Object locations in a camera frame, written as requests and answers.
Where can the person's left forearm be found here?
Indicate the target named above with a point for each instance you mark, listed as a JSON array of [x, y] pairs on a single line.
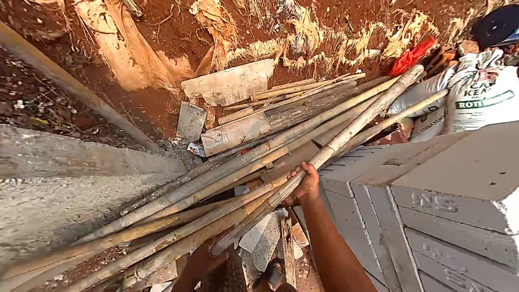
[[185, 282]]

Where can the torn orange-brown fabric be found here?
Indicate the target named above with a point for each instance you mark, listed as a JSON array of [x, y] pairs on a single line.
[[219, 30]]

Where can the person's right fingers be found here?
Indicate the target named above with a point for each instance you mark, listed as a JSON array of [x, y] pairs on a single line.
[[293, 173]]

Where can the white sack with green stripe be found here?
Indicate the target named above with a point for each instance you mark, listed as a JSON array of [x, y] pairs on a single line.
[[480, 93]]

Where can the dark weathered wooden plank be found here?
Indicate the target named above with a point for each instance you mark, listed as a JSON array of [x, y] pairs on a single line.
[[288, 115]]

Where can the person's legs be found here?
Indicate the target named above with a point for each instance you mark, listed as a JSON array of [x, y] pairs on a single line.
[[277, 276]]

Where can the long grey-brown leaning pole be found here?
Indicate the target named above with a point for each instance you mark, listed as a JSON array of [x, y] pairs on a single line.
[[77, 85]]

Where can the orange brick piece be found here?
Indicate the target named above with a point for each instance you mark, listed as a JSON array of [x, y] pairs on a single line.
[[299, 235]]

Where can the plain white sack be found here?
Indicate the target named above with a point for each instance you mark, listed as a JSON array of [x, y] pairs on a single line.
[[421, 93]]

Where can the pile of bamboo poles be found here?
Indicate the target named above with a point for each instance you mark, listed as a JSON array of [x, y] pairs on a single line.
[[227, 168]]

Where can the stack of grey concrete blocks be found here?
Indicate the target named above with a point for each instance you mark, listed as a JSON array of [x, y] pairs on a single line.
[[438, 194]]

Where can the black round object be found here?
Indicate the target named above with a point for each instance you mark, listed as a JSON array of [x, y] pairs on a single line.
[[494, 26]]

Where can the thick pale bamboo pole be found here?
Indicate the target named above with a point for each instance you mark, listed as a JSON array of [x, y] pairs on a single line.
[[338, 142]]

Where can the white sack with black print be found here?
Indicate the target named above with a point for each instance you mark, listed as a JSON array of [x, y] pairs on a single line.
[[429, 125]]

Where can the light brown plastic sheet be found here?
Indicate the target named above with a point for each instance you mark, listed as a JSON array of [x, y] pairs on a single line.
[[121, 48]]

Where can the person's left hand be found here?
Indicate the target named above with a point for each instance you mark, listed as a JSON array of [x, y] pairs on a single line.
[[200, 258]]

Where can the small grey concrete slab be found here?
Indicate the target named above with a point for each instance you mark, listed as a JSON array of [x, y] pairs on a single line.
[[190, 121]]

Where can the torn pale woven sacking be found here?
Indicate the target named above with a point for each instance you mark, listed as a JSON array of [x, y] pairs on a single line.
[[306, 34]]

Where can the person's left fingers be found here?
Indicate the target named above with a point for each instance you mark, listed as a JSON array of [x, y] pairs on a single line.
[[219, 259]]

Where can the small blue-grey block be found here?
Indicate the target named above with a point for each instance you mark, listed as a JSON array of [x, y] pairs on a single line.
[[241, 190]]

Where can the red plastic bag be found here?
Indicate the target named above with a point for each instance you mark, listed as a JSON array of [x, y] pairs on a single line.
[[409, 56]]

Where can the pile of concrete rubble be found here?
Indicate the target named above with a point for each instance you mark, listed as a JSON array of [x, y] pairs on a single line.
[[267, 241]]

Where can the cement-stained wooden board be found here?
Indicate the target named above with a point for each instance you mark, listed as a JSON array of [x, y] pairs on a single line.
[[235, 136]]

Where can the bundle of thin wooden sticks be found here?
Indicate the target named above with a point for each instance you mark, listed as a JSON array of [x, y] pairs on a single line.
[[284, 94]]

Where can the splintered wood piece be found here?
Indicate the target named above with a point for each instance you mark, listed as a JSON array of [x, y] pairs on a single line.
[[288, 251]]

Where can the crumpled white packet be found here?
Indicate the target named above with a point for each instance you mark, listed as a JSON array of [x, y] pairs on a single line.
[[196, 149]]

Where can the large broken concrete slab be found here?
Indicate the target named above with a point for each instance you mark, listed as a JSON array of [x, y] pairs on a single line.
[[231, 82]]

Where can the person's right hand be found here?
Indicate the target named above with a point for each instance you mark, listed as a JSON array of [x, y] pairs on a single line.
[[309, 185]]

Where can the person's right thumb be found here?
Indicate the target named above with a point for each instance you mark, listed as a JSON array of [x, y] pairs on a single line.
[[311, 169]]

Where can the dark red brick piece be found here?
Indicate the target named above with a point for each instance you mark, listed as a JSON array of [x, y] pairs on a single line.
[[392, 138]]

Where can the flat brown board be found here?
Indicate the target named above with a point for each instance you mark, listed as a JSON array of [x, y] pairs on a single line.
[[298, 156]]

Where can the person's right forearm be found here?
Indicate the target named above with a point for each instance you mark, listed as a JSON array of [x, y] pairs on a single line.
[[330, 243]]

